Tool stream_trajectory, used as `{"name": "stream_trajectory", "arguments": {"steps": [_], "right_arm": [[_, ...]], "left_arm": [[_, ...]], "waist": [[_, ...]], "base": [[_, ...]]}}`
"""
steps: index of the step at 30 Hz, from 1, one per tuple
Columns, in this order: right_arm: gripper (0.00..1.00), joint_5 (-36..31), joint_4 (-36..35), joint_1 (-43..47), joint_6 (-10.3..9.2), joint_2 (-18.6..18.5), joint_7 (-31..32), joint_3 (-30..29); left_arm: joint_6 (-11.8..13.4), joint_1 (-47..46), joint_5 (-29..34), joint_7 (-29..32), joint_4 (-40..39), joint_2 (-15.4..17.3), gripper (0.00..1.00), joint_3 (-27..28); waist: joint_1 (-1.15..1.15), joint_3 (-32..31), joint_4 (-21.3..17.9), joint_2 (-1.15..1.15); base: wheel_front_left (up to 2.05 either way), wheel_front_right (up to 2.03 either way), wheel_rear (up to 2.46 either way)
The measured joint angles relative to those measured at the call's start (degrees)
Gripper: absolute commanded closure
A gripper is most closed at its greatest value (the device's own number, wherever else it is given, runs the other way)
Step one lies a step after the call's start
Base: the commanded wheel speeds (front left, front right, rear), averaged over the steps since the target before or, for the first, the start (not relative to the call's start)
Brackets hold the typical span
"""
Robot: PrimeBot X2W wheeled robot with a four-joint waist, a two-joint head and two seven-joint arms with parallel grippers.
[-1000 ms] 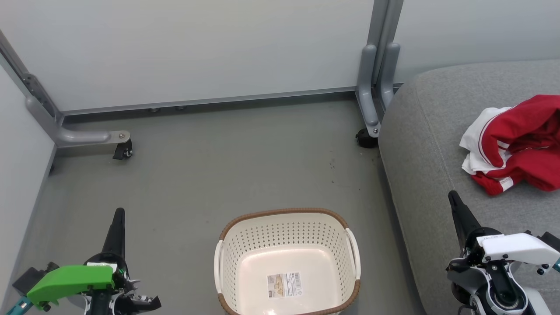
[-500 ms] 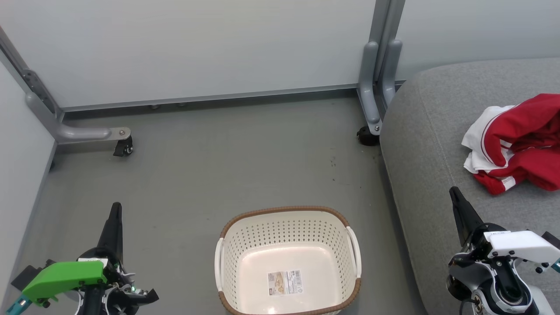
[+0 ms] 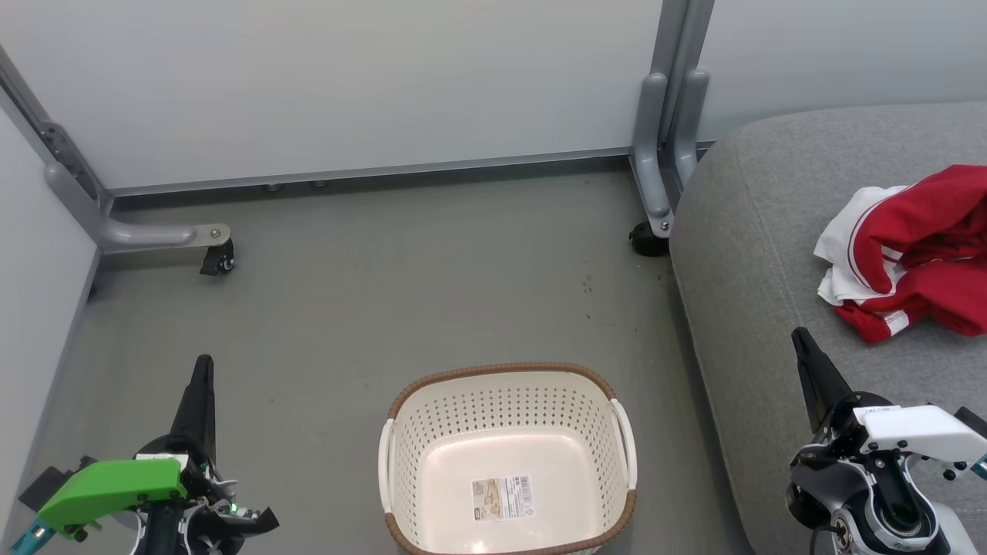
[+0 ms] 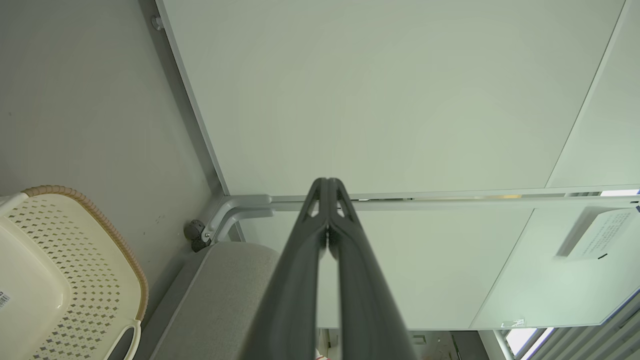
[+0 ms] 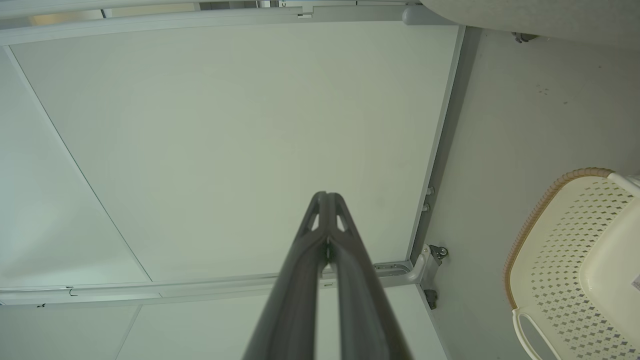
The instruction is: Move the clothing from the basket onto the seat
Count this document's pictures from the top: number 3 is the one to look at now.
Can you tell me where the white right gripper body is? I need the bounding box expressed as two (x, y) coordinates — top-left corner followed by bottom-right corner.
(816, 391), (987, 473)

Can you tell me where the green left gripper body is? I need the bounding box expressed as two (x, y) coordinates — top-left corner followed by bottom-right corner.
(19, 433), (279, 538)

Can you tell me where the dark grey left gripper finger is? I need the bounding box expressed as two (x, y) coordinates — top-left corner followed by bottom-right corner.
(202, 355), (218, 457)
(170, 355), (207, 442)

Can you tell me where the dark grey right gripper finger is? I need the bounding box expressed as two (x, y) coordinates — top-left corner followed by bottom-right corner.
(799, 327), (854, 423)
(791, 327), (831, 434)

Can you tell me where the red and white garment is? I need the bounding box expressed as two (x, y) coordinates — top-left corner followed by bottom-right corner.
(813, 164), (987, 345)

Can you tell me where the grey fabric sofa seat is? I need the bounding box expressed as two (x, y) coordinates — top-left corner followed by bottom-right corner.
(669, 102), (987, 555)

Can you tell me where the cream perforated laundry basket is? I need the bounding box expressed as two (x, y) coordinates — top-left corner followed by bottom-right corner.
(377, 362), (639, 555)

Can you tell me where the black caster wheel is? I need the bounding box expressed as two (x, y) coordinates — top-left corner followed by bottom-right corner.
(199, 238), (236, 278)
(628, 221), (671, 257)

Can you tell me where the left grey partition foot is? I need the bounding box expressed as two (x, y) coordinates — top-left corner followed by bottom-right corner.
(0, 45), (115, 213)

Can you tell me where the paper label sticker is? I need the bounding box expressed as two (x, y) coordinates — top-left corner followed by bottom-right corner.
(471, 474), (535, 523)

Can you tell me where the grey partition foot bracket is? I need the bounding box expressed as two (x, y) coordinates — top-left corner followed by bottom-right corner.
(44, 160), (232, 255)
(630, 69), (711, 237)

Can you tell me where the grey partition post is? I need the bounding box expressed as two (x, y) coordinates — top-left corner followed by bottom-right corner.
(650, 0), (716, 143)

